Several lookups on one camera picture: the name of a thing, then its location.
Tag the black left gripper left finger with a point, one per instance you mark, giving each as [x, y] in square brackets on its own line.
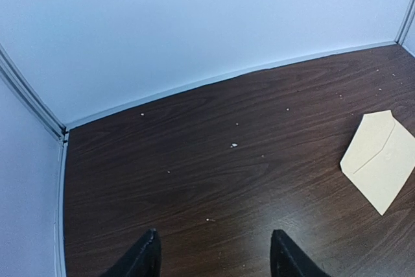
[143, 258]

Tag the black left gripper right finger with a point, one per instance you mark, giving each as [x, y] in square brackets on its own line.
[288, 259]

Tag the tan paper envelope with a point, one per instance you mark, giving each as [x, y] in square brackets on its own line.
[379, 159]

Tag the left aluminium corner post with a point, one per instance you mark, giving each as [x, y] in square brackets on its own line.
[18, 84]

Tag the aluminium corner post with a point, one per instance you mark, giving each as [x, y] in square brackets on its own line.
[18, 84]
[405, 24]

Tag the right aluminium corner post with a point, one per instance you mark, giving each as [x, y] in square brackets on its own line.
[405, 24]

